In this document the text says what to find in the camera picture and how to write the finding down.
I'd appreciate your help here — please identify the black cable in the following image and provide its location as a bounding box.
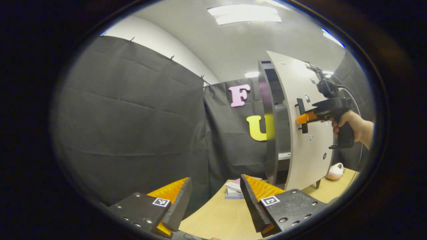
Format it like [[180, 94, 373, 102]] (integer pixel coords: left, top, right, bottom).
[[336, 84, 365, 170]]

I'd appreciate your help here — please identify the black cabinet door handle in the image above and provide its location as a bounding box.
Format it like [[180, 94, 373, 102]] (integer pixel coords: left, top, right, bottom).
[[295, 98, 309, 134]]

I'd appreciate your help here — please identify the beige cabinet door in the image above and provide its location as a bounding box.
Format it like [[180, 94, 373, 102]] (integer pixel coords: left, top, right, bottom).
[[267, 51, 335, 191]]

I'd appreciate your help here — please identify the grey cabinet with dark frame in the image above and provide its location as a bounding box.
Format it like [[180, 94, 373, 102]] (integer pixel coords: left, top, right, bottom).
[[258, 60, 322, 190]]

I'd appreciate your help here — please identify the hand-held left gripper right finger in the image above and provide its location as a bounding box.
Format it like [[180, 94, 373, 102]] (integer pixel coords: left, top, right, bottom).
[[240, 174, 329, 238]]

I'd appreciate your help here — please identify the pink plush toy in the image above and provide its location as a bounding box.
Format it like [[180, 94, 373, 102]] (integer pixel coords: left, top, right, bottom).
[[326, 163, 345, 181]]

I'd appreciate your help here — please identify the black backdrop cloth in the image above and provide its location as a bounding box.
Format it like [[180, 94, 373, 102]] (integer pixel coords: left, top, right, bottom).
[[52, 35, 374, 207]]

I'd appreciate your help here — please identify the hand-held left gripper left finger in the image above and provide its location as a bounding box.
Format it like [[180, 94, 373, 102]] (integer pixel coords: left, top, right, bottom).
[[107, 177, 193, 239]]

